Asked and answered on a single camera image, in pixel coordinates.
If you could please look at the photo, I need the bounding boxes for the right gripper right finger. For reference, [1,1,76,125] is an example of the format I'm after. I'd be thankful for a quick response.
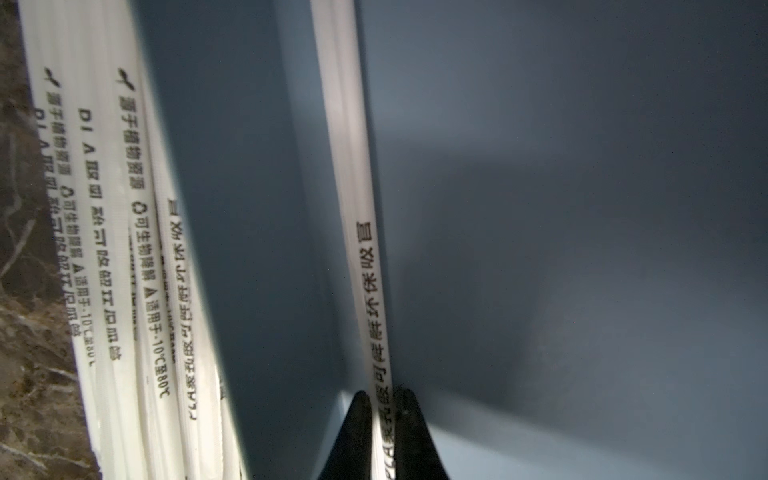
[394,388,449,480]

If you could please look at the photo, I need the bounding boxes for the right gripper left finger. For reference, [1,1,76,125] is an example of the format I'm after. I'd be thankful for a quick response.
[318,391,373,480]

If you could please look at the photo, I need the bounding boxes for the blue storage box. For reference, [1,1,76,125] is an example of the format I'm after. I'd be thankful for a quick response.
[135,1,767,479]

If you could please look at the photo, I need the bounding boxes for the left pile white straw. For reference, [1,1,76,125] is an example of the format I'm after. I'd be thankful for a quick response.
[19,1,247,479]

